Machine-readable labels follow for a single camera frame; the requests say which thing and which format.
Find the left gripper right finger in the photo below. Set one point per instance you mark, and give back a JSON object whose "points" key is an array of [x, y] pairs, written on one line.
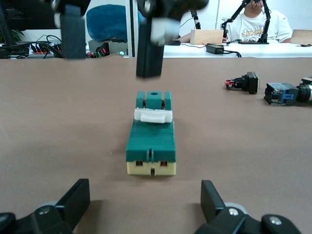
{"points": [[214, 207]]}

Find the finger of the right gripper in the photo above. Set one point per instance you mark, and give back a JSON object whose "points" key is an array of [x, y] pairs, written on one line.
{"points": [[73, 34]]}

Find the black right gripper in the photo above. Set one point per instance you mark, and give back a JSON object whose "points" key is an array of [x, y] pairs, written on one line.
{"points": [[170, 7]]}

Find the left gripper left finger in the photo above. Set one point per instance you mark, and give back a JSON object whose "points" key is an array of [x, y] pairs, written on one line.
{"points": [[70, 207]]}

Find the green terminal block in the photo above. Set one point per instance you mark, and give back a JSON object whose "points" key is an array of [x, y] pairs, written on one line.
{"points": [[151, 141]]}

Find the grey power strip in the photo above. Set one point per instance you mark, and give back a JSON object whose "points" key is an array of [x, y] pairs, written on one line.
{"points": [[41, 50]]}

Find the grey electronics box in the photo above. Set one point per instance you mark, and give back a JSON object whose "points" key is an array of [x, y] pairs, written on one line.
{"points": [[107, 48]]}

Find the light wooden block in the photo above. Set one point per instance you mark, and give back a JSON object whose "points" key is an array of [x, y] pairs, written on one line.
{"points": [[207, 36]]}

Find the black power adapter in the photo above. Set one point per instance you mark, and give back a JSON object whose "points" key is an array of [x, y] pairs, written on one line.
{"points": [[214, 48]]}

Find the person in white shirt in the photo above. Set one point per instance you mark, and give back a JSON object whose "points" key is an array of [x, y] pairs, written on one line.
{"points": [[253, 26]]}

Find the white desk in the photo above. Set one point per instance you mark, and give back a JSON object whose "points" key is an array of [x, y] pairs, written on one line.
{"points": [[268, 50]]}

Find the green mushroom push button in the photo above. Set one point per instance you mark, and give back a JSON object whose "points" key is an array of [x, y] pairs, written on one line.
{"points": [[278, 93]]}

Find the thin wooden board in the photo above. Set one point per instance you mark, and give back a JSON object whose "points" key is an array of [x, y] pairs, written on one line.
{"points": [[302, 37]]}

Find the aluminium vertical post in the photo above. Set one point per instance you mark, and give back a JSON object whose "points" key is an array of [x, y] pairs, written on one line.
{"points": [[131, 31]]}

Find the black maroon switch part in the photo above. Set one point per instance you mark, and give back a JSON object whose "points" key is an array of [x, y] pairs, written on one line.
{"points": [[251, 83]]}

